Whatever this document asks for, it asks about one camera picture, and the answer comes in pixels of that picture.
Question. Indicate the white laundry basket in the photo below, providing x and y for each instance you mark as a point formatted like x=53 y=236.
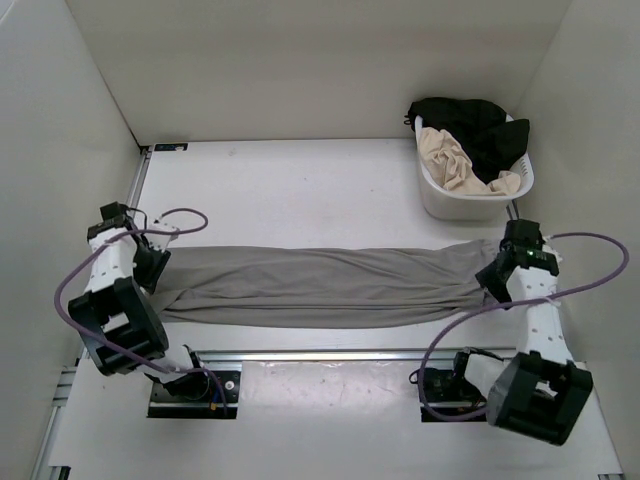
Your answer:
x=449 y=206

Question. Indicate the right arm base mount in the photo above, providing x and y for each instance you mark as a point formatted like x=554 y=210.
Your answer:
x=449 y=395

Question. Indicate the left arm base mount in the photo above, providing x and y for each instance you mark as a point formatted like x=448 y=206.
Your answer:
x=192 y=388

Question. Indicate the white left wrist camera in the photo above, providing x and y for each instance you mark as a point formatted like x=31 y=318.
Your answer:
x=161 y=234

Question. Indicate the beige garment in basket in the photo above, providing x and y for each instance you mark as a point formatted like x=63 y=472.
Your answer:
x=451 y=168

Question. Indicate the grey trousers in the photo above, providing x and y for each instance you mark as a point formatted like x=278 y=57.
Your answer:
x=321 y=288

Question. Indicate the black garment in basket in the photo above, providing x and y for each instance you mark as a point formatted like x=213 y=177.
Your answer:
x=492 y=141

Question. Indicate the blue label sticker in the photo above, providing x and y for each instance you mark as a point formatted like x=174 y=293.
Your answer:
x=170 y=147

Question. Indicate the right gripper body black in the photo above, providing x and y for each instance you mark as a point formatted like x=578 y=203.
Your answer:
x=494 y=283

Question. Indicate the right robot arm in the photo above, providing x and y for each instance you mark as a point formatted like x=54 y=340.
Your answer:
x=540 y=392

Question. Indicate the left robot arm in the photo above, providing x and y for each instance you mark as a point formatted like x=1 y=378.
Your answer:
x=119 y=327

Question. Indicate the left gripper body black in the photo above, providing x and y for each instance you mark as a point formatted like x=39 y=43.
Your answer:
x=149 y=265

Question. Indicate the aluminium front rail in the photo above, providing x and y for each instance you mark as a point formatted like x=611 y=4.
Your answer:
x=334 y=355

